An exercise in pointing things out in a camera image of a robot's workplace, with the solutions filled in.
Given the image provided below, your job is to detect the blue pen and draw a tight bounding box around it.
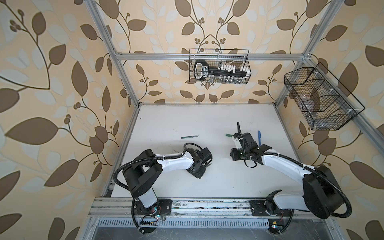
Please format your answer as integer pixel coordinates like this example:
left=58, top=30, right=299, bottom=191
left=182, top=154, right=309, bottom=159
left=258, top=130, right=262, bottom=146

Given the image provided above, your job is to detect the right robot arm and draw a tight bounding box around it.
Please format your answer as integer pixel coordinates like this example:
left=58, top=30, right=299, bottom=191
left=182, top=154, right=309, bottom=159
left=230, top=131, right=353, bottom=219

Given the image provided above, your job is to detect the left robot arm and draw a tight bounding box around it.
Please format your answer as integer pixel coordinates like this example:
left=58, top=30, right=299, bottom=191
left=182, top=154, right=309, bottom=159
left=113, top=143, right=213, bottom=210

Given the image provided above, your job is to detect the green pen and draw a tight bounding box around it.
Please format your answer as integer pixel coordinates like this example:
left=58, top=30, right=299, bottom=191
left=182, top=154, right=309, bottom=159
left=181, top=135, right=199, bottom=139

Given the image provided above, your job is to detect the black tool in basket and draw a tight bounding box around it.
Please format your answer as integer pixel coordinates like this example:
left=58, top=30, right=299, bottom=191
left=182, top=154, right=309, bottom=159
left=192, top=60, right=251, bottom=81

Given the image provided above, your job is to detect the aluminium rear crossbar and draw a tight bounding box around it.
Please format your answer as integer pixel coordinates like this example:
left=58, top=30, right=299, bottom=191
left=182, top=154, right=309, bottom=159
left=116, top=53, right=305, bottom=61

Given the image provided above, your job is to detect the side wire basket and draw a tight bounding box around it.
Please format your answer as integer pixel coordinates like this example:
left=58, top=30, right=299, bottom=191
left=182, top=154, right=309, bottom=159
left=284, top=62, right=366, bottom=131

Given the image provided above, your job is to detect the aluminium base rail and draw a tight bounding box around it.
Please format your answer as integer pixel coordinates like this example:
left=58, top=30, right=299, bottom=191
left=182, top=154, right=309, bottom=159
left=89, top=198, right=270, bottom=218

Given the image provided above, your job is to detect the rear wire basket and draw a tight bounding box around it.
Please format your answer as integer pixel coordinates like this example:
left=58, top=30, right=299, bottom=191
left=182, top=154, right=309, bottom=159
left=189, top=48, right=252, bottom=85

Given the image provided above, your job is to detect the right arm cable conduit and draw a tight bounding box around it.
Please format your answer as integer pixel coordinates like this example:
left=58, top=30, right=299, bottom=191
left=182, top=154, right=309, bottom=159
left=236, top=121, right=353, bottom=219

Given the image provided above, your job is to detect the aluminium frame post right rear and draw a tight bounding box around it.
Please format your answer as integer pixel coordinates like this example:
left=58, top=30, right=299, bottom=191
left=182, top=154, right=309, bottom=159
left=274, top=0, right=344, bottom=107

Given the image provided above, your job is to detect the aluminium frame post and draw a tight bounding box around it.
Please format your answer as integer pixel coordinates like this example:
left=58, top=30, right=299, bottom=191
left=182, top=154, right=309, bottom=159
left=274, top=0, right=344, bottom=107
left=85, top=0, right=140, bottom=109

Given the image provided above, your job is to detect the aluminium frame post left rear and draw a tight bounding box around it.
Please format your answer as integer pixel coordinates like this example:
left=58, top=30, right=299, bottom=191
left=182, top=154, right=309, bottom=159
left=85, top=0, right=140, bottom=109

